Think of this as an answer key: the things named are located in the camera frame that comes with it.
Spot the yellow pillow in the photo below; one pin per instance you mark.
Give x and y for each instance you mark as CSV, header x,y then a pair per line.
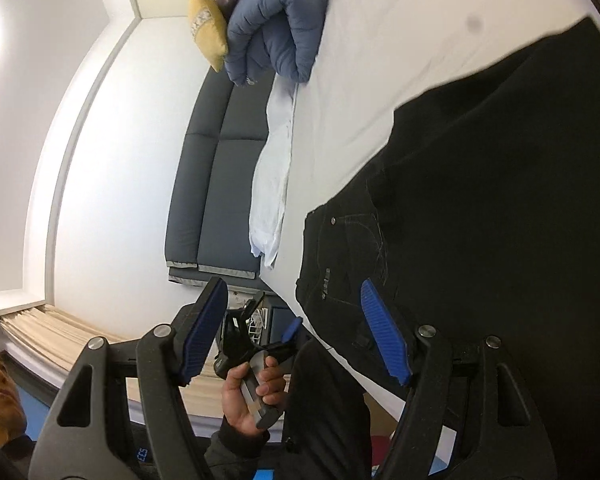
x,y
207,25

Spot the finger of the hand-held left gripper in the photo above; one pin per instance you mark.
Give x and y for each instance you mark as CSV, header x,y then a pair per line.
x,y
292,330
240,327

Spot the white crumpled sheet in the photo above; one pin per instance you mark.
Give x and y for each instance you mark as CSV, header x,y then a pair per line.
x,y
270,185

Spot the black pants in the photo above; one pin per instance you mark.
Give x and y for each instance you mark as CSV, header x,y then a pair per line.
x,y
480,185

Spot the dark bedside table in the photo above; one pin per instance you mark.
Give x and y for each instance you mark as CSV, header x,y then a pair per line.
x,y
285,321

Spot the grey padded headboard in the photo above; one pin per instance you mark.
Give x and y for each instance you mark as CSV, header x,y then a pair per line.
x,y
215,185

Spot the rolled blue comforter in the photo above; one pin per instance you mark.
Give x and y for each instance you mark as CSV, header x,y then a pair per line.
x,y
280,20

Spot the person's left forearm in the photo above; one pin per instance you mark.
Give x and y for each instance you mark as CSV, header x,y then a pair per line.
x,y
240,455

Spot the white bed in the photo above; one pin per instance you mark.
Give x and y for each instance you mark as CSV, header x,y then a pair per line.
x,y
380,35

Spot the person's left hand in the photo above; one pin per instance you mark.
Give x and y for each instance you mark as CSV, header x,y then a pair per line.
x,y
235,405

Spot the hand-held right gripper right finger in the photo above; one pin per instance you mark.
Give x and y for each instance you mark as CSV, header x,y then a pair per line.
x,y
385,335

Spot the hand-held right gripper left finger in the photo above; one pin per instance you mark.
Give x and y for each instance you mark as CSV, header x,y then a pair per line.
x,y
202,335

